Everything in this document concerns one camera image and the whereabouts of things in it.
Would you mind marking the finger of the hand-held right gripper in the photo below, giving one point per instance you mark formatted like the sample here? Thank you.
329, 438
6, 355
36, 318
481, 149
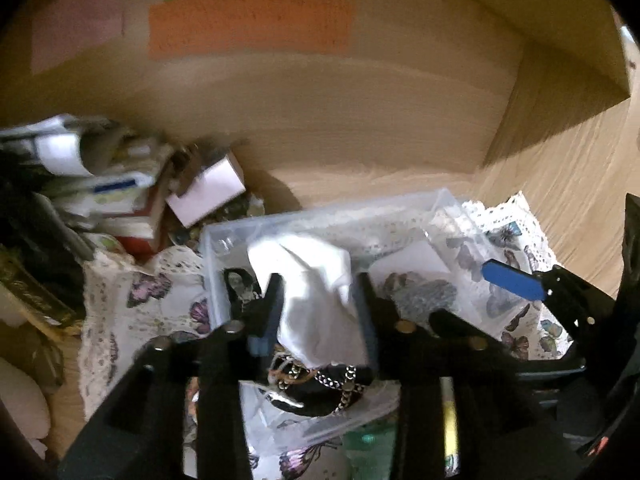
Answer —
510, 279

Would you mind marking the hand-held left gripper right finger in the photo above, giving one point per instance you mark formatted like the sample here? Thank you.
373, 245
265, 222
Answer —
369, 325

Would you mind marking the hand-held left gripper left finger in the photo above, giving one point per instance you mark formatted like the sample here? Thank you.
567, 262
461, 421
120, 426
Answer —
269, 312

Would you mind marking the white cloth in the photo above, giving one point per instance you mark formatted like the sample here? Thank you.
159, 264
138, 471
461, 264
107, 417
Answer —
310, 295

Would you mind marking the clear plastic box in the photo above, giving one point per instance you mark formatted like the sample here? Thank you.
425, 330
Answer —
325, 225

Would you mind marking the small black patterned item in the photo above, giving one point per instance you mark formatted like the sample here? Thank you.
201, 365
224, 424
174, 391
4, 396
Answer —
239, 285

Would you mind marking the grey patterned pouch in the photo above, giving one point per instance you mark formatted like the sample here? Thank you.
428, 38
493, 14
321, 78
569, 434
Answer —
425, 295

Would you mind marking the white card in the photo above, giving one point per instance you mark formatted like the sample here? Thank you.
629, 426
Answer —
415, 260

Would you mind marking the butterfly print lace cloth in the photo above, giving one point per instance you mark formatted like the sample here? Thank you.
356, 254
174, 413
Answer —
150, 290

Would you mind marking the green bottle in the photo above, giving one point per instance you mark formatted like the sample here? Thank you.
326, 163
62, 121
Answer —
372, 452

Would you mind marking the white cardboard box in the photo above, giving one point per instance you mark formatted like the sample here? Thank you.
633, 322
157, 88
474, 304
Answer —
207, 190

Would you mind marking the red box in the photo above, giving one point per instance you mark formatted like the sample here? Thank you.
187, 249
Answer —
137, 237

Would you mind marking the white box with blue stripe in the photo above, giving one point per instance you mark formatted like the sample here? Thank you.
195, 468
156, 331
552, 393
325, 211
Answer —
120, 191

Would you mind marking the dark box with gold trim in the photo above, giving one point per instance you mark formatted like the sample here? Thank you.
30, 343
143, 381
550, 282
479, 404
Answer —
35, 290

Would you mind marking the rolled white paper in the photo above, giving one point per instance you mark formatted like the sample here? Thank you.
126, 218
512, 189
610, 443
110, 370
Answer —
62, 152

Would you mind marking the orange wall paper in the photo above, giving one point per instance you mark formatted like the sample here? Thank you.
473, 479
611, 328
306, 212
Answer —
250, 25

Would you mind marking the pink wall paper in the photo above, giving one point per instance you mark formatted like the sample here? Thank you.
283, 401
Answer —
75, 25

